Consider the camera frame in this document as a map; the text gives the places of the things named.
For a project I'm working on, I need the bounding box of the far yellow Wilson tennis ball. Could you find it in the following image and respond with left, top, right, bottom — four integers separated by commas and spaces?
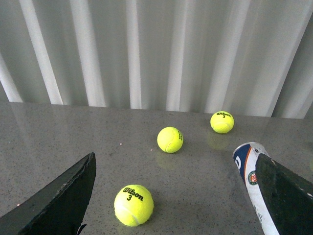
210, 111, 234, 134

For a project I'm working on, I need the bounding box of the white Wilson tennis ball can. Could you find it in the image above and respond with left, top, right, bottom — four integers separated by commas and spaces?
233, 142, 279, 235

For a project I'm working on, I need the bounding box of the near yellow Wilson tennis ball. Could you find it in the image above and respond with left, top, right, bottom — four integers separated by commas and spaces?
114, 185, 154, 227

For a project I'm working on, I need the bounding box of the middle yellow tennis ball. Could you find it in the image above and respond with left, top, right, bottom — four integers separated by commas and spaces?
157, 127, 183, 153

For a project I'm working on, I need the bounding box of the yellow wilson tennis ball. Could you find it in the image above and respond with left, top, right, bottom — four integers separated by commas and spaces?
114, 185, 154, 227
210, 111, 234, 134

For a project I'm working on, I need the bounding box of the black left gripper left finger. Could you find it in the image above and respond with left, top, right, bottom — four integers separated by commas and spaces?
0, 153, 96, 235

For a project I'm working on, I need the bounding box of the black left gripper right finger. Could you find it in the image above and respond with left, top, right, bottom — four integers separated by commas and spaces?
256, 154, 313, 235

